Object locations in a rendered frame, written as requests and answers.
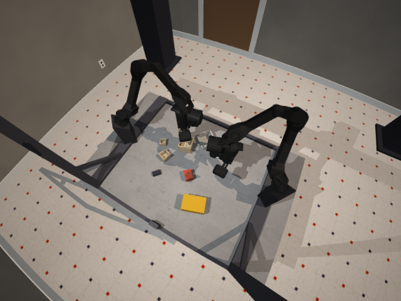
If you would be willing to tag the red cube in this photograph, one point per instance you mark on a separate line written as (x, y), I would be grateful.
(188, 175)

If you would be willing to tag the yellow rectangular block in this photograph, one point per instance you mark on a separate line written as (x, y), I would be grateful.
(193, 204)

